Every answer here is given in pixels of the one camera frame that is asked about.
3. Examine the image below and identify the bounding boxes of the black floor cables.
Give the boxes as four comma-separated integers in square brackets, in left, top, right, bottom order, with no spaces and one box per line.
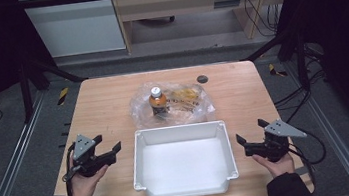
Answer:
[266,41,332,125]

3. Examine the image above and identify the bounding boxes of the light wooden desk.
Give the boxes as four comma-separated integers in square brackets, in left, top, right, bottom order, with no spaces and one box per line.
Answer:
[109,0,302,57]

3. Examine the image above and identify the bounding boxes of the white plastic bin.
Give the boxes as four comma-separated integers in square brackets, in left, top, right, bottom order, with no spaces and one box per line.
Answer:
[126,118,242,196]

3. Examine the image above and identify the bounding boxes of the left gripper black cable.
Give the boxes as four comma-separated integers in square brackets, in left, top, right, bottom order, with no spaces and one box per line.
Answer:
[58,141,84,196]

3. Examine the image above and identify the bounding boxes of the yellow snack wrapper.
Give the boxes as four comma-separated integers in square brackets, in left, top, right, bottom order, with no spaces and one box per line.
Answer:
[167,86,204,114]

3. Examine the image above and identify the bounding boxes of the person's right hand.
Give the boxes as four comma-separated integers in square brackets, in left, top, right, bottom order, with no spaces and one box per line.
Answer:
[251,149,297,182]

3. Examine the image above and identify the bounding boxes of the black yellow floor tape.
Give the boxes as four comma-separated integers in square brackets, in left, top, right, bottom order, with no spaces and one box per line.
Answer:
[56,87,71,106]
[267,61,289,79]

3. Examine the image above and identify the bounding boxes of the person's left hand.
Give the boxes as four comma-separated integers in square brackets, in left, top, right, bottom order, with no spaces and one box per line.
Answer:
[66,164,113,196]

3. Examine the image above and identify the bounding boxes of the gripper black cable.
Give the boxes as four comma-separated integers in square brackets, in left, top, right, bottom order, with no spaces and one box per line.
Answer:
[285,126,331,187]
[58,141,84,196]

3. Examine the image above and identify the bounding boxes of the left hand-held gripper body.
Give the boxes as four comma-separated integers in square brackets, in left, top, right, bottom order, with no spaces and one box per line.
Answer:
[65,129,119,180]

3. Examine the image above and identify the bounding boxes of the white cabinet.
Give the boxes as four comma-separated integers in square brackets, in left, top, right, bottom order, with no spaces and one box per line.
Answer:
[16,0,127,62]

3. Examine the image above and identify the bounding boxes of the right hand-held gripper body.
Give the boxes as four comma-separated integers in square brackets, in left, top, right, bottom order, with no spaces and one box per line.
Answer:
[241,115,311,167]

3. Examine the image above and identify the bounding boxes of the black hanging cables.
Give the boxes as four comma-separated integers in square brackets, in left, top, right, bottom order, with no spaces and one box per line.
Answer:
[240,0,285,41]

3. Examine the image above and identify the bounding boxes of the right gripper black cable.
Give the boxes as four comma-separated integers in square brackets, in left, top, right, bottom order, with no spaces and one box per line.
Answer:
[285,126,331,187]

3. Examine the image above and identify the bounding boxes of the grey table cable grommet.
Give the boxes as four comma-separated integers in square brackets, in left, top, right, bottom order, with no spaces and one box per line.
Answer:
[196,74,210,85]

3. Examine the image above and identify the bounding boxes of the clear plastic bag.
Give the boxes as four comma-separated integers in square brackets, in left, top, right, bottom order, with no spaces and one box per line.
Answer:
[126,74,218,132]

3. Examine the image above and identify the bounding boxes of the orange drink bottle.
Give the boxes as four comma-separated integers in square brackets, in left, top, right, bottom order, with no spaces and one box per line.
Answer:
[146,85,171,121]

